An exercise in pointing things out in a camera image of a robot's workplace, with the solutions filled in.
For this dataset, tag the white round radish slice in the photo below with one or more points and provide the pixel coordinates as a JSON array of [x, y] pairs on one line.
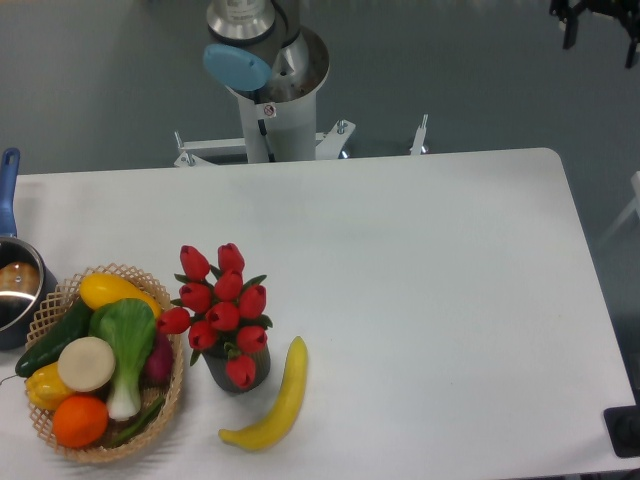
[[86, 364]]

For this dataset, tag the woven wicker basket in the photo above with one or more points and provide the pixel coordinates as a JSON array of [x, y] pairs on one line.
[[51, 310]]

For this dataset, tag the blue handled saucepan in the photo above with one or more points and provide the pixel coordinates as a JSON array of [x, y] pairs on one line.
[[25, 279]]

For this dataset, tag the orange fruit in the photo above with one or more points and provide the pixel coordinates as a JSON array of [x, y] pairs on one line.
[[79, 421]]

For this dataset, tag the dark grey ribbed vase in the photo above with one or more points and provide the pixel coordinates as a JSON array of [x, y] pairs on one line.
[[240, 374]]

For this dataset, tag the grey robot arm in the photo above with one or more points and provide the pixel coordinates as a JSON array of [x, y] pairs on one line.
[[261, 52]]

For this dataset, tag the yellow bell pepper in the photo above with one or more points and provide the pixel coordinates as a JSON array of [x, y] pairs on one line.
[[45, 388]]

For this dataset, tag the black device at table edge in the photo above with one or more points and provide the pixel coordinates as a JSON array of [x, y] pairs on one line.
[[623, 429]]

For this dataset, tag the purple red onion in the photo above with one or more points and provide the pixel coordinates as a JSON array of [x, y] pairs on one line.
[[159, 364]]

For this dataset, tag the white furniture leg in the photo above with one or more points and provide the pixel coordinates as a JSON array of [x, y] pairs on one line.
[[631, 210]]

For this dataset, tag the green cucumber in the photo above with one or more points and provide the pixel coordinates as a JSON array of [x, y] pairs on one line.
[[73, 325]]

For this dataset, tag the red tulip bouquet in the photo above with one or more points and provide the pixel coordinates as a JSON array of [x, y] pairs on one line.
[[216, 306]]

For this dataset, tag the green bok choy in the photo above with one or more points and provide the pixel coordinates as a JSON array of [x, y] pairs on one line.
[[128, 327]]

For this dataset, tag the green bean pod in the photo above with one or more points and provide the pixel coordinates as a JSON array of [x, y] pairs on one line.
[[145, 418]]

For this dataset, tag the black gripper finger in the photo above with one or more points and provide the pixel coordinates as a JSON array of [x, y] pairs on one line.
[[567, 12], [626, 12]]

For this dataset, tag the yellow squash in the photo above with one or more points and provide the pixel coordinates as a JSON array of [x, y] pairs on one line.
[[100, 289]]

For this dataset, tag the yellow banana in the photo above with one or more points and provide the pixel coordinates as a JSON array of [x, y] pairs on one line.
[[277, 423]]

